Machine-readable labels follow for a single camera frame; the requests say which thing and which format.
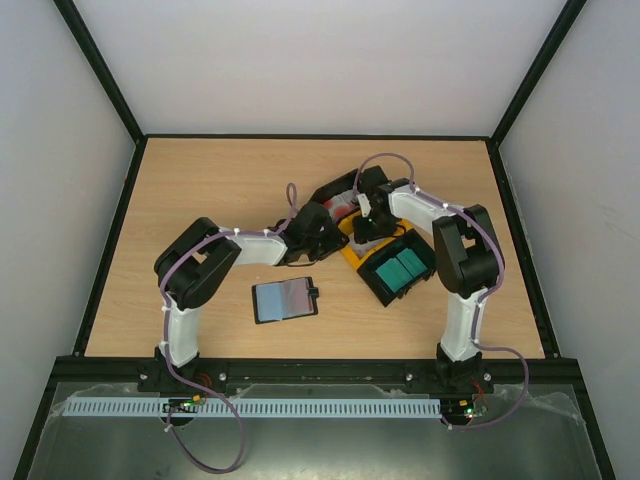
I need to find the black leather card holder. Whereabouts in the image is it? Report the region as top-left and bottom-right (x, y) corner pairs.
(251, 276), (319, 325)

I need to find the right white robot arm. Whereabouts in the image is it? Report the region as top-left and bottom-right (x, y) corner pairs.
(352, 167), (505, 392)

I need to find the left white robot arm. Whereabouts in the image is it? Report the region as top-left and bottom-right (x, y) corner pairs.
(154, 202), (349, 393)

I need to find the white patterned card stack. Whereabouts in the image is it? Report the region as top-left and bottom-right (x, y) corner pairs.
(349, 237), (382, 258)

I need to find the red dotted card stack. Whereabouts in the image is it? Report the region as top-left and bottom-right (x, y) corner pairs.
(323, 190), (358, 223)

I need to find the black bin with red cards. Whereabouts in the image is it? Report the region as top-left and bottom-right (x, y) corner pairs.
(310, 169), (359, 225)

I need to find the teal card stack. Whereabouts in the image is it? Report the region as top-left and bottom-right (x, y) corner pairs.
(375, 248), (431, 294)

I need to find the black bin with teal cards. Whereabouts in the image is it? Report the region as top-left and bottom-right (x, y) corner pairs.
(356, 229), (436, 307)

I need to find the yellow bin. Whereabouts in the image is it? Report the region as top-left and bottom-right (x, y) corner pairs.
(338, 215), (413, 271)

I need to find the black aluminium frame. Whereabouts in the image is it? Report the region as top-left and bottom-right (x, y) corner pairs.
(11, 0), (616, 480)

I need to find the light blue cable duct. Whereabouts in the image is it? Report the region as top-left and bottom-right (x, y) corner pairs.
(62, 397), (441, 419)

